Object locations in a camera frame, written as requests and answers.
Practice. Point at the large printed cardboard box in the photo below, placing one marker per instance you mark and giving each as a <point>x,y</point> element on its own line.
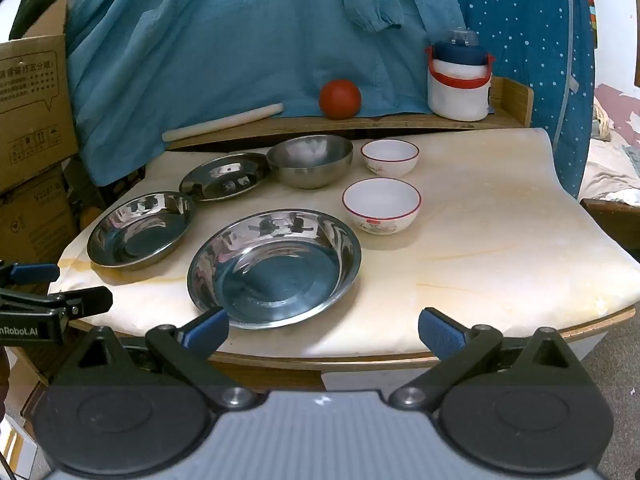
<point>30,100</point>

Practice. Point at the blue white-dotted fabric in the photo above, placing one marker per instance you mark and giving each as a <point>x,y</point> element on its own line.
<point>525,35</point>

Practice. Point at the cream table cover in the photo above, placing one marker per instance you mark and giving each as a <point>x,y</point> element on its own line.
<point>500,260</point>

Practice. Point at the pile of bedding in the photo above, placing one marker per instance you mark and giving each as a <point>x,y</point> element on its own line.
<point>620,150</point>

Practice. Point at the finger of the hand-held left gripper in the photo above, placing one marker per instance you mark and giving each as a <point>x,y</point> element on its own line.
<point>85,301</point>
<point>32,273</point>

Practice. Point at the red ball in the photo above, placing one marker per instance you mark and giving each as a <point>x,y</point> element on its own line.
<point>340,100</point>

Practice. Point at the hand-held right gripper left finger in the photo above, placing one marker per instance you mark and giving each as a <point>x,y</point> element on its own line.
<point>207,329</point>

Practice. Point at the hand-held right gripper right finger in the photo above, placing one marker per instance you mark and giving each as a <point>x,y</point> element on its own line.
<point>440,334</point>

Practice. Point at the large white red-rimmed bowl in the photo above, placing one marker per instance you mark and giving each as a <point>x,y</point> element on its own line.
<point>382,205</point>

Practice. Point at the brown cardboard box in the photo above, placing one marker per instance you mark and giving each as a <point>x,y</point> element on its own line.
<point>30,220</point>

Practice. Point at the medium steel plate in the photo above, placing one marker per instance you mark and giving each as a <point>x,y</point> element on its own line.
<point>137,235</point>

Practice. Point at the steel bowl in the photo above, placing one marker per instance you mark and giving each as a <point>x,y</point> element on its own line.
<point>310,167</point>

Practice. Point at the wooden shelf board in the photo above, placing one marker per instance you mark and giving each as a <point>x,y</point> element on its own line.
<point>400,122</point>

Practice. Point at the blue cloth garment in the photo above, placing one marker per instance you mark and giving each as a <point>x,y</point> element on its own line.
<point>225,35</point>

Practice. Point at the small white red-rimmed bowl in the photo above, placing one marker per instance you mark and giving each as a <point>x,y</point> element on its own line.
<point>390,157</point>

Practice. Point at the dark wooden furniture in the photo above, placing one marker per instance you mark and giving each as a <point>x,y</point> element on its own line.
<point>612,220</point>

